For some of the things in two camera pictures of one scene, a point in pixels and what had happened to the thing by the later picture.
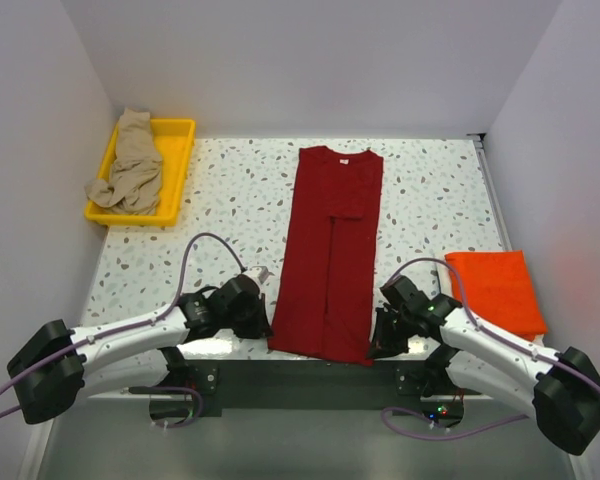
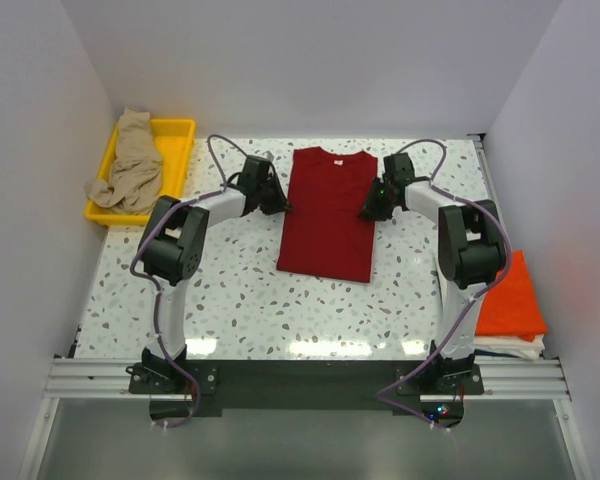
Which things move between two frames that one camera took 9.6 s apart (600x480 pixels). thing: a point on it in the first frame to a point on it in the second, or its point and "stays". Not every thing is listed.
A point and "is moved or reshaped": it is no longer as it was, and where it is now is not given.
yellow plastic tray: x=174 y=140 stays
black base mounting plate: x=311 y=384 stays
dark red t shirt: x=324 y=295 is moved or reshaped
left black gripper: x=260 y=327 to x=280 y=203
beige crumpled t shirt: x=134 y=183 stays
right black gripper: x=382 y=345 to x=370 y=209
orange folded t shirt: x=499 y=291 stays
